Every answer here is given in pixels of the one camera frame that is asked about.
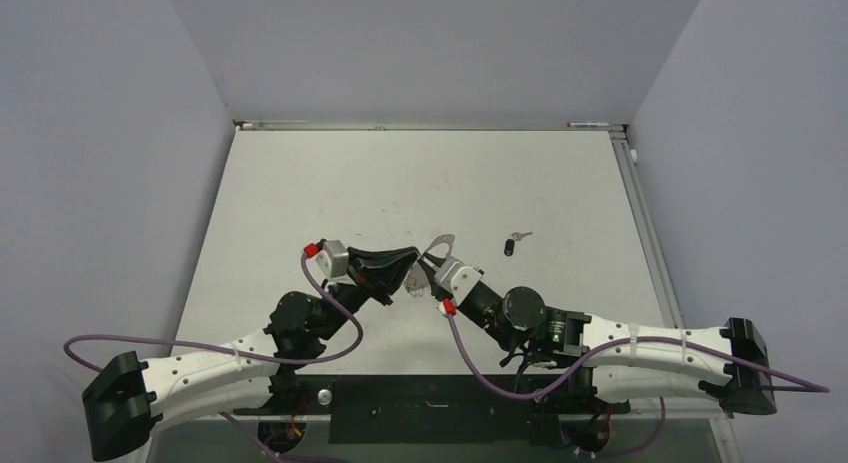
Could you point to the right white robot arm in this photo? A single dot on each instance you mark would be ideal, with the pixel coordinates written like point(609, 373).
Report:
point(607, 360)

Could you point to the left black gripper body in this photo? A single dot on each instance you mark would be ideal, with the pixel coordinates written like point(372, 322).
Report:
point(358, 274)

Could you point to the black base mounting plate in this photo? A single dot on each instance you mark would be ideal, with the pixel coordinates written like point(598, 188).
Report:
point(420, 409)

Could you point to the aluminium rail right edge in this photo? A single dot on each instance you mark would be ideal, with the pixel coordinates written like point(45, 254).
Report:
point(627, 162)

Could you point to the aluminium rail edge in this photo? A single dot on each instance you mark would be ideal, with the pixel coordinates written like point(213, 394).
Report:
point(627, 162)
point(359, 126)

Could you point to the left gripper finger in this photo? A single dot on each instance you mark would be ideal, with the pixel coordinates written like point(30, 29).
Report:
point(388, 275)
point(402, 257)

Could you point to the aluminium rail back edge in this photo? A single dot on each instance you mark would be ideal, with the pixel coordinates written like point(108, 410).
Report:
point(359, 126)

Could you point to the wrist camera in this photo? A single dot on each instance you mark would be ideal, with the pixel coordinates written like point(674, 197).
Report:
point(457, 278)
point(332, 257)

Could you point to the black head key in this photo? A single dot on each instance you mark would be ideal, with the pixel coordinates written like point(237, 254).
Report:
point(512, 240)

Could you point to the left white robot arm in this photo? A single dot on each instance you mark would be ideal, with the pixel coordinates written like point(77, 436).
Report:
point(130, 398)

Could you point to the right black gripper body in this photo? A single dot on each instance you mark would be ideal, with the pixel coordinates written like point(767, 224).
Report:
point(440, 288)

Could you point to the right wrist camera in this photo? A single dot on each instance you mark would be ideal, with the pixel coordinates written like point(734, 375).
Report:
point(457, 278)

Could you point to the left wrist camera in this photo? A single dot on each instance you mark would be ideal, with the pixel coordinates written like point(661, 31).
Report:
point(332, 257)

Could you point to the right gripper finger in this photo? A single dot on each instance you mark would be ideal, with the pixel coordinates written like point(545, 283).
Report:
point(431, 261)
point(424, 281)

